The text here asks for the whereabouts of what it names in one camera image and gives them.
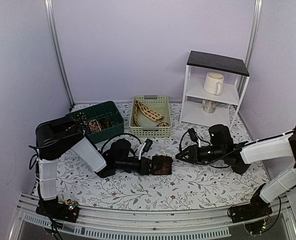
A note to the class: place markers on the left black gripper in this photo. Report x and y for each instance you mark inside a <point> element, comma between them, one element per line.
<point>145,169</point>

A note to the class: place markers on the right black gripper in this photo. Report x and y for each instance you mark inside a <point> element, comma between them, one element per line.
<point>194,155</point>

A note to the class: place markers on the dark red patterned tie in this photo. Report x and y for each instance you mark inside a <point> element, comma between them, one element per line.
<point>161,165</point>

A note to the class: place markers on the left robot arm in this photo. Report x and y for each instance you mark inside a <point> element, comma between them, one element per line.
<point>56,137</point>

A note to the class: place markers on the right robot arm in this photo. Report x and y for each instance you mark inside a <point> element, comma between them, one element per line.
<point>239,156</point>

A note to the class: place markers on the floral white table mat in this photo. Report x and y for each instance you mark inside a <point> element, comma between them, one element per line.
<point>188,187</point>

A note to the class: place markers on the white shelf with black top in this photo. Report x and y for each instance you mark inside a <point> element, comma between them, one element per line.
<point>228,102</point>

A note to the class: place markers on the patterned glass cup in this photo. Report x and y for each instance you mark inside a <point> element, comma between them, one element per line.
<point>209,106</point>

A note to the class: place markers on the beige plastic slotted basket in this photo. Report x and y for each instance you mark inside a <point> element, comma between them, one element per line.
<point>148,128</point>

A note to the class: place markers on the tan black patterned tie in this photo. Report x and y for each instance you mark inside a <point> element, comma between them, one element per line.
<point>148,113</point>

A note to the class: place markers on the dark brown rolled tie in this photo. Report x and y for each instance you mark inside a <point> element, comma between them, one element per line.
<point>105,123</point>

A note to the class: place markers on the tan patterned rolled tie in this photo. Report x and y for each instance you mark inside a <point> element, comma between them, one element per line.
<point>94,126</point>

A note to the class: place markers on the dark green divided organizer box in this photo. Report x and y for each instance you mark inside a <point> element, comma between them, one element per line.
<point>98,111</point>

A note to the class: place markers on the cream ceramic mug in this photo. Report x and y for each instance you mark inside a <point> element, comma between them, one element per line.
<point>213,83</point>

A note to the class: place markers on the black white dotted rolled tie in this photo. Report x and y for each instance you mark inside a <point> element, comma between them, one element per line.
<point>81,118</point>

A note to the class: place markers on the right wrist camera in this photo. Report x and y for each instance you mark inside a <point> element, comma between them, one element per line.
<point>194,137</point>

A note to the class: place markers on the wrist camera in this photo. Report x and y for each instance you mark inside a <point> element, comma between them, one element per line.
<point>194,137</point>
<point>144,147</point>

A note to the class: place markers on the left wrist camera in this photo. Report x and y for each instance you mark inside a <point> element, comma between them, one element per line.
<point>144,147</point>

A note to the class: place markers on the aluminium front rail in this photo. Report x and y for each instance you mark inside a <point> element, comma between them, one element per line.
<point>113,224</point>

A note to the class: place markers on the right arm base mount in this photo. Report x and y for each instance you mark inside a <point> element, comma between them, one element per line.
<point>249,211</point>

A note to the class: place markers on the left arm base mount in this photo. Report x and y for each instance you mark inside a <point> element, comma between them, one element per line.
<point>66,211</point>

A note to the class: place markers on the right aluminium frame post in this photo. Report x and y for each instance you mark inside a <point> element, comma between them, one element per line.
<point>253,32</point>

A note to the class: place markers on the aluminium frame post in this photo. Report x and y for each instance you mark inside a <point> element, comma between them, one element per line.
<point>253,32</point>
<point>57,50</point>

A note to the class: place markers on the left aluminium frame post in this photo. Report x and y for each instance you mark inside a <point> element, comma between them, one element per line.
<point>57,50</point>

